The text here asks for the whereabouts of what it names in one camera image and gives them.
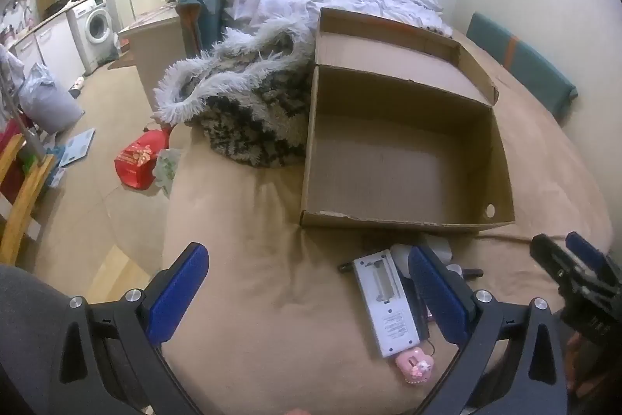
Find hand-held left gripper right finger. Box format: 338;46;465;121
408;244;570;415

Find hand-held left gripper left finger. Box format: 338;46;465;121
57;242;211;415

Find cardboard box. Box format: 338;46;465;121
299;7;516;235

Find wooden chair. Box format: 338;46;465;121
0;134;58;266

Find teal pillow with orange stripe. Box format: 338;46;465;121
465;11;580;125
175;0;228;57

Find fuzzy patterned blanket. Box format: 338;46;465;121
152;17;314;169

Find white pill bottle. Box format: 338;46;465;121
390;243;423;284

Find wooden bedside cabinet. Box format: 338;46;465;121
118;5;189;110

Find white battery charger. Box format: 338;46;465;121
352;250;422;358

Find white kitchen cabinets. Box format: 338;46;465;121
9;11;89;81

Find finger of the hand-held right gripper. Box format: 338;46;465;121
530;233;585;300
565;231;616;285

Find grey stuffed bag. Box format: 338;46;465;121
18;61;84;135

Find white hanging cloth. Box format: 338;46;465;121
0;44;26;105

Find white washing machine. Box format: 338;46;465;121
69;0;116;74

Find green and white plastic bag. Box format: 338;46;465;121
154;147;184;198

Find light blue bathroom scale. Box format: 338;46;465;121
57;127;97;169

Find bright pink case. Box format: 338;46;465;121
395;346;434;383

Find red gift bag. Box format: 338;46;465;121
114;128;172;191

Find person's right hand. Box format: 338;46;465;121
566;330;598;397

